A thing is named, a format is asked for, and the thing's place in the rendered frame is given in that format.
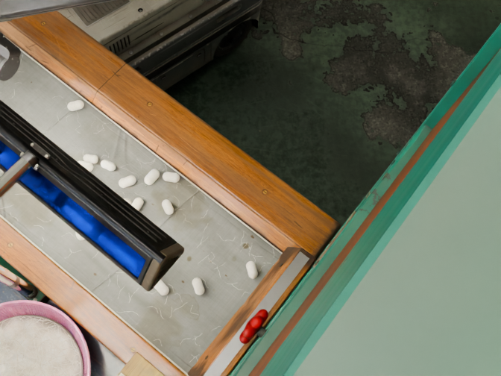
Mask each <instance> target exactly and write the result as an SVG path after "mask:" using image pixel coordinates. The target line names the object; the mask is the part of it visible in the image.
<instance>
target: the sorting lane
mask: <svg viewBox="0 0 501 376"><path fill-rule="evenodd" d="M17 47H18V46H17ZM18 48H19V47H18ZM19 49H20V48H19ZM20 51H21V54H20V57H19V59H20V64H19V68H18V70H17V72H16V74H15V75H14V76H13V77H12V78H10V79H9V80H7V81H2V80H0V100H1V101H3V102H4V103H5V104H6V105H7V106H8V107H10V108H11V109H12V110H14V111H15V112H16V113H18V114H19V115H20V116H21V117H22V118H23V119H25V120H26V121H27V122H29V123H30V124H31V125H33V126H34V127H35V128H36V129H37V130H38V131H40V132H41V133H42V134H44V135H45V136H46V137H48V138H49V139H50V140H51V141H52V142H53V143H55V144H56V145H57V146H59V147H60V148H61V149H62V150H64V151H65V152H66V153H67V154H68V155H69V156H71V157H72V158H73V159H75V160H76V161H77V162H78V161H79V160H81V161H84V155H85V154H92V155H96V156H98V162H97V163H93V170H92V171H91V173H92V174H94V176H96V177H97V178H98V179H99V180H100V181H102V182H103V183H104V184H106V185H107V186H108V187H109V188H111V189H112V190H113V191H114V192H116V193H117V194H118V195H120V196H121V197H122V198H128V199H130V200H131V202H132V203H133V201H134V200H135V198H142V200H143V201H144V203H143V205H142V207H141V209H140V210H139V212H140V213H141V214H143V215H144V216H145V217H147V218H148V219H149V220H151V221H152V222H153V223H154V224H155V225H156V226H158V227H159V228H160V229H162V230H163V231H164V232H166V233H167V234H168V235H169V236H170V237H171V238H172V239H174V240H175V241H176V242H177V243H179V244H180V245H182V246H183V247H184V252H183V254H182V255H181V256H180V258H179V259H178V260H177V261H176V262H175V264H174V265H173V266H172V267H171V268H170V269H169V270H168V271H167V272H166V274H165V275H164V276H163V277H162V278H161V280H162V281H163V283H164V284H165V285H166V286H167V287H168V288H169V292H168V294H167V295H161V294H159V293H158V291H157V290H156V289H155V288H153V289H152V290H151V291H149V292H148V291H146V290H145V289H144V288H143V287H142V286H140V285H139V284H138V283H137V282H136V281H134V280H133V279H132V278H131V277H129V276H128V275H127V274H126V273H124V272H123V271H122V270H121V269H120V268H119V267H118V266H116V265H115V264H114V263H113V262H111V261H110V260H109V259H108V258H106V257H105V256H104V255H103V254H102V253H101V252H100V251H98V250H97V249H96V248H95V247H93V246H92V245H91V244H90V243H88V242H87V241H86V240H79V239H78V238H77V237H76V233H75V231H74V230H73V229H71V228H70V227H69V226H68V225H67V224H66V223H65V222H63V221H62V220H61V219H60V218H58V217H57V216H56V215H55V214H53V213H52V212H51V211H50V210H49V209H48V208H47V207H45V206H44V205H43V204H42V203H40V202H39V201H38V200H37V199H35V197H33V196H32V195H31V194H30V193H29V192H27V191H26V190H25V189H24V188H22V187H21V186H20V185H19V184H17V185H16V186H15V187H14V188H13V189H12V190H11V191H10V192H9V193H8V194H7V195H6V196H5V197H4V198H2V199H1V200H0V217H2V218H3V220H5V221H6V222H7V223H8V224H9V225H11V226H12V227H13V228H14V229H15V230H17V231H18V232H19V233H20V234H21V235H23V237H24V238H26V239H27V240H28V241H29V242H31V243H32V244H33V245H34V246H36V247H37V248H38V249H39V250H40V251H41V252H42V253H44V255H46V256H47V257H48V258H49V259H50V260H52V261H53V262H54V263H56V264H57V265H58V266H59V267H60V268H61V269H62V270H63V271H64V272H66V273H67V274H68V275H69V276H71V277H72V278H73V279H74V280H75V281H77V282H78V283H79V284H80V285H81V286H82V287H83V288H84V289H86V290H87V291H88V292H89V293H91V294H92V295H93V296H94V297H95V298H97V299H98V300H99V301H100V302H101V303H102V304H103V305H104V306H106V307H107V308H108V309H109V310H111V311H112V312H113V313H114V314H116V315H117V316H118V317H119V318H120V319H121V320H122V321H123V322H124V323H126V324H127V325H128V326H129V327H131V328H132V329H133V330H134V331H136V332H137V333H138V334H139V335H140V336H141V337H142V338H143V339H144V340H146V341H147V342H148V343H149V344H151V345H152V346H153V347H154V348H155V349H157V350H158V351H159V352H160V353H161V354H162V355H163V356H164V357H166V358H167V359H168V360H169V361H171V362H172V363H173V364H174V365H175V366H176V367H178V368H179V369H180V370H181V371H182V372H183V373H184V374H186V375H187V376H188V372H189V370H190V369H191V368H192V367H193V366H194V365H195V364H196V363H197V361H198V360H199V358H200V357H201V355H202V354H203V353H204V352H205V350H206V349H207V348H208V347H209V345H210V344H211V343H212V341H213V340H214V339H215V338H216V337H217V335H218V334H219V333H220V332H221V330H222V329H223V328H224V326H225V325H226V324H227V323H228V322H229V321H230V319H231V318H232V317H233V316H234V314H235V313H236V312H237V310H238V309H239V308H240V307H241V306H242V305H243V304H244V303H245V302H246V300H247V299H248V297H249V296H250V295H251V293H252V292H253V291H254V290H255V289H256V287H257V286H258V285H259V283H260V282H261V281H262V279H263V278H264V277H265V276H266V275H267V273H268V272H269V270H270V269H271V267H272V266H273V265H274V264H275V263H276V262H277V261H278V259H279V258H280V256H281V254H282V252H281V251H280V250H278V249H277V248H275V247H274V246H273V245H272V244H271V243H269V242H268V241H267V240H266V239H264V238H263V237H261V236H260V235H259V234H258V233H257V232H255V231H254V230H253V229H251V228H250V227H248V226H247V225H246V224H245V223H244V222H242V221H241V220H240V219H238V218H237V217H236V216H234V215H233V214H232V213H231V212H230V211H228V210H227V209H226V208H224V207H223V206H221V205H220V204H219V203H218V202H217V201H215V200H214V199H213V198H211V197H210V196H209V195H207V194H206V193H205V192H204V191H203V190H201V189H200V188H199V187H197V186H196V185H194V184H193V183H192V182H191V181H190V180H188V179H187V178H186V177H184V176H183V175H182V174H180V173H179V172H178V171H177V170H176V169H174V168H173V167H172V166H170V165H169V164H167V162H165V161H164V160H163V159H161V158H160V157H159V156H157V155H156V154H155V153H153V151H151V150H150V149H149V148H147V147H146V146H145V145H143V144H142V143H141V142H140V141H138V140H137V139H136V138H134V137H133V136H132V135H130V134H129V133H128V132H127V131H126V130H124V129H123V128H121V127H120V126H119V125H117V124H116V123H115V122H114V121H113V120H112V119H110V118H109V117H107V116H106V115H105V114H103V113H102V112H101V111H100V110H99V109H97V108H96V107H94V106H93V105H92V104H90V103H89V102H88V101H87V100H86V99H85V98H83V97H82V96H80V95H79V94H78V93H76V92H75V91H74V90H73V89H72V88H70V87H69V86H67V85H66V84H65V83H63V82H62V81H61V80H60V79H59V78H57V77H56V76H55V75H53V74H52V73H51V72H49V71H48V70H47V69H46V68H45V67H43V66H42V65H40V64H39V63H38V62H36V61H35V60H34V59H33V58H32V57H30V56H29V55H28V54H26V53H25V52H24V51H23V50H21V49H20ZM77 100H81V101H82V102H83V103H84V106H83V108H82V109H80V110H74V111H70V110H69V109H68V107H67V106H68V103H69V102H72V101H77ZM102 160H108V161H110V162H112V163H115V165H116V168H115V170H113V171H109V170H107V169H104V168H102V167H101V161H102ZM152 169H157V170H158V171H159V172H160V176H159V177H158V179H156V181H155V182H154V183H153V184H152V185H147V184H146V183H145V176H146V175H147V174H148V173H149V172H150V171H151V170H152ZM165 172H173V173H177V174H179V176H180V180H179V181H178V182H176V183H174V182H169V181H164V180H163V174H164V173H165ZM130 175H132V176H134V177H135V178H136V183H135V184H134V185H131V186H128V187H125V188H122V187H120V186H119V180H120V179H121V178H125V177H127V176H130ZM166 199H167V200H169V201H170V202H171V205H172V207H173V208H174V212H173V213H172V214H171V215H168V214H166V213H165V211H164V209H163V206H162V202H163V201H164V200H166ZM249 261H253V262H255V264H256V269H257V271H258V275H257V277H256V278H254V279H253V278H250V277H249V276H248V271H247V268H246V264H247V263H248V262H249ZM194 278H200V279H201V280H202V284H203V285H204V289H205V290H204V293H203V294H202V295H197V294H196V293H195V289H194V287H193V285H192V280H193V279H194Z"/></svg>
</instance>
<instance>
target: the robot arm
mask: <svg viewBox="0 0 501 376"><path fill-rule="evenodd" d="M108 1H115V0H0V22H6V21H11V20H12V19H18V18H22V17H26V16H32V15H37V14H41V13H49V12H53V11H58V10H65V9H70V8H74V7H82V6H87V5H91V4H99V3H103V2H108ZM4 36H5V35H4V34H3V33H1V32H0V80H2V81H7V80H9V79H10V78H12V77H13V76H14V75H15V74H16V72H17V70H18V68H19V64H20V59H19V57H20V54H21V51H20V49H19V48H18V47H17V46H15V45H14V44H13V43H12V42H11V41H9V40H8V39H7V38H6V37H4Z"/></svg>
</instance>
